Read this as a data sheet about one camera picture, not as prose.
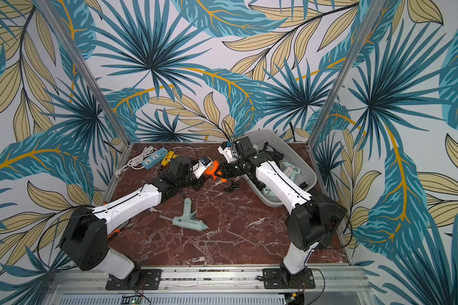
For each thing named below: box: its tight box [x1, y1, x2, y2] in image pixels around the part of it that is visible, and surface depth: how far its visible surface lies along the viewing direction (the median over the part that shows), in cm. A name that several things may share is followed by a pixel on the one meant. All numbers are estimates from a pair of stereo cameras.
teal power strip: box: [141, 147, 168, 170], surface depth 110 cm
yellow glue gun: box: [160, 150, 179, 167], surface depth 112 cm
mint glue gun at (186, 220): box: [159, 197, 210, 232], surface depth 87 cm
